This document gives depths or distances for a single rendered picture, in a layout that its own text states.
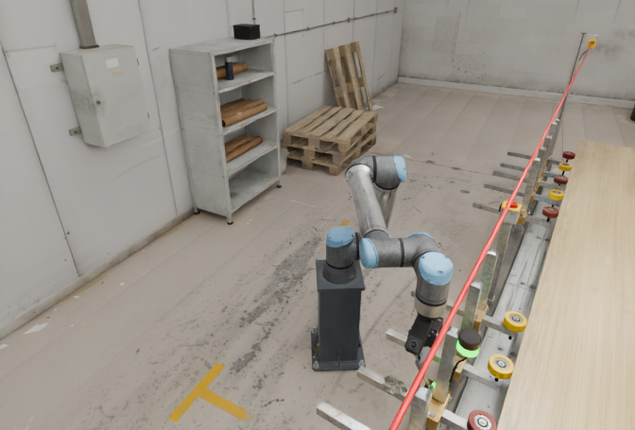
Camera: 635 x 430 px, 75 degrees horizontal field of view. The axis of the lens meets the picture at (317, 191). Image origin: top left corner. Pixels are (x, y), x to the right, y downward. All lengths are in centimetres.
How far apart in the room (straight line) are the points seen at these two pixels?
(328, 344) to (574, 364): 132
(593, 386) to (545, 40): 771
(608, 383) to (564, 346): 16
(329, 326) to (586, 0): 757
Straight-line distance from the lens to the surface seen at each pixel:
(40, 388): 304
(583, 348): 184
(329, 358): 266
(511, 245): 265
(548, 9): 893
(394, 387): 153
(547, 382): 167
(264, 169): 464
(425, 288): 121
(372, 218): 137
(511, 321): 181
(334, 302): 235
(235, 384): 266
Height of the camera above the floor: 208
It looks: 28 degrees down
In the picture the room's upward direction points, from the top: straight up
